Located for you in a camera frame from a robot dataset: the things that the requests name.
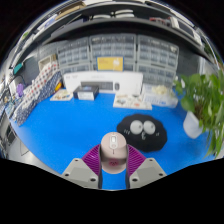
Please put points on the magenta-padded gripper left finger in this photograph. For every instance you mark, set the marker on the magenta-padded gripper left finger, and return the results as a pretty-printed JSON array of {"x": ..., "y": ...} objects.
[{"x": 77, "y": 170}]

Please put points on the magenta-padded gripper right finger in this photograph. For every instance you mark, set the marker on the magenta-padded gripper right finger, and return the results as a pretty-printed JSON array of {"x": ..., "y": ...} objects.
[{"x": 150, "y": 170}]

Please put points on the pink computer mouse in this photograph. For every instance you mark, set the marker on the pink computer mouse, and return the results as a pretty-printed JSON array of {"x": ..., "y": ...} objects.
[{"x": 113, "y": 150}]

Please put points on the black cartoon-eyed mouse pad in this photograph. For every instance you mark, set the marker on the black cartoon-eyed mouse pad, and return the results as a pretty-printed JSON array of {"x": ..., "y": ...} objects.
[{"x": 156, "y": 140}]

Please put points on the large cartoon sticker sheet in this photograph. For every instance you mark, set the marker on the large cartoon sticker sheet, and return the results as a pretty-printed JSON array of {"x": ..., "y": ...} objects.
[{"x": 131, "y": 101}]

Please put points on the white and blue glove box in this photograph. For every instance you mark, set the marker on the white and blue glove box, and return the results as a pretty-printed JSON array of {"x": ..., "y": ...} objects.
[{"x": 160, "y": 96}]

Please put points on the small cartoon sticker sheet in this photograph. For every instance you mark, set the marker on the small cartoon sticker sheet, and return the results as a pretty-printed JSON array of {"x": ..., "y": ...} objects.
[{"x": 61, "y": 95}]

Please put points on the small black box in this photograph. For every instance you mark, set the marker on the small black box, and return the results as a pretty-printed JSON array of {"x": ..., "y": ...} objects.
[{"x": 86, "y": 92}]

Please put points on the green plant in white pot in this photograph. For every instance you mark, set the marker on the green plant in white pot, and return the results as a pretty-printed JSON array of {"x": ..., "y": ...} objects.
[{"x": 200, "y": 96}]

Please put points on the long white keyboard box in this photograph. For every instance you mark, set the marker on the long white keyboard box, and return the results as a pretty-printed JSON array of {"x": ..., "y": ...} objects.
[{"x": 100, "y": 77}]

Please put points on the yellow cardboard box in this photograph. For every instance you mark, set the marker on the yellow cardboard box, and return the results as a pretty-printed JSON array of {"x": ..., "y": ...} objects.
[{"x": 110, "y": 63}]

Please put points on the white wooden crate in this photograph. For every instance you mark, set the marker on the white wooden crate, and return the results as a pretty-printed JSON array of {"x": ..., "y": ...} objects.
[{"x": 47, "y": 62}]

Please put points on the dark wall shelf unit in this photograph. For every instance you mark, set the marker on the dark wall shelf unit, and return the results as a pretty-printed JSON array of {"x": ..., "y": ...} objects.
[{"x": 110, "y": 25}]

